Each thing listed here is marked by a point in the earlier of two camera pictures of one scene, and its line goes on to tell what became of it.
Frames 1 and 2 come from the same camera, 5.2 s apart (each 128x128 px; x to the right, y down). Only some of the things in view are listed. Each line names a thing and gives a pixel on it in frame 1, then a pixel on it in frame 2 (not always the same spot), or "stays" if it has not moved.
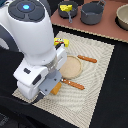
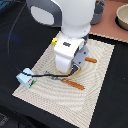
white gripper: (34, 79) → (68, 51)
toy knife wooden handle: (87, 58) stays
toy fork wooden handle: (74, 84) stays
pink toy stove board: (107, 27) stays
